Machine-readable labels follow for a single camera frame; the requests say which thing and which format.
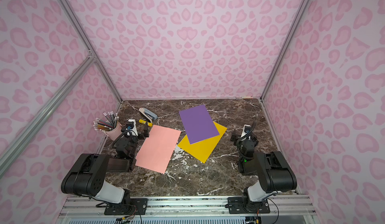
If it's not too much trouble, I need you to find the purple paper sheet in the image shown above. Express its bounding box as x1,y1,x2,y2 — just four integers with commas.
179,105,219,144

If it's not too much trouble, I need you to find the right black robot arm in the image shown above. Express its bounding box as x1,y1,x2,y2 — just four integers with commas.
225,125,297,214

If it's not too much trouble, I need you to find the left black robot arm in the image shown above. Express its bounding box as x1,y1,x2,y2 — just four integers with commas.
61,120,151,206

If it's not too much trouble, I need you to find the yellow highlighter marker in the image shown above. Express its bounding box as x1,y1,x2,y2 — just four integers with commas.
139,119,153,127

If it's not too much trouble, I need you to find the grey blue stapler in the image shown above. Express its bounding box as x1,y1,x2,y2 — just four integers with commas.
138,107,158,123

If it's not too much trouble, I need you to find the pink pencil cup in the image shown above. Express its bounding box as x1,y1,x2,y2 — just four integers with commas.
105,123,122,141

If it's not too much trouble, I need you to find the bundle of pencils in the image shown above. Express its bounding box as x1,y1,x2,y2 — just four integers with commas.
93,112,119,132

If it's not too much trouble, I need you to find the pink paper sheet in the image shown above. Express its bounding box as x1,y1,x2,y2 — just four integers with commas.
135,125,181,174

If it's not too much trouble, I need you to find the yellow paper sheet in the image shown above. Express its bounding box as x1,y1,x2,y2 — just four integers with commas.
178,122,227,163

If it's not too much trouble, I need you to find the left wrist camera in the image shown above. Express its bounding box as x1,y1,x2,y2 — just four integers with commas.
126,119,138,135

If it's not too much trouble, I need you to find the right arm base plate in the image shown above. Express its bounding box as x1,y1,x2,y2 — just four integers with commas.
225,197,270,214

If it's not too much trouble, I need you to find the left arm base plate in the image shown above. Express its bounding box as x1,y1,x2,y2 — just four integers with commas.
104,198,148,216

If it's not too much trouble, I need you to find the aluminium mounting rail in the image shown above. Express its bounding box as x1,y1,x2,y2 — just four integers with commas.
56,194,320,224

